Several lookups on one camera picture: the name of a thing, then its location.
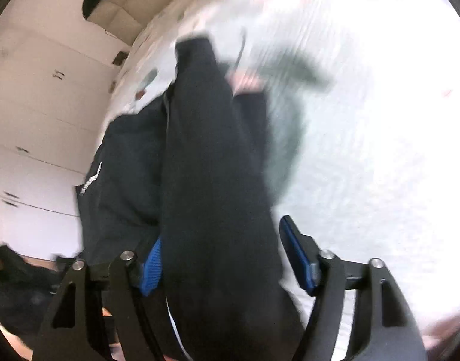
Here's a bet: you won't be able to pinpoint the black jacket with grey piping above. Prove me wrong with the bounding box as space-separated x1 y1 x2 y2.
77 37 304 360

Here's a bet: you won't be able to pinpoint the floral quilted bedspread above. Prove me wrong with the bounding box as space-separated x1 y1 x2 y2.
102 0 460 361

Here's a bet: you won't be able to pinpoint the dark items on nightstand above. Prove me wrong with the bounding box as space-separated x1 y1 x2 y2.
112 51 129 67

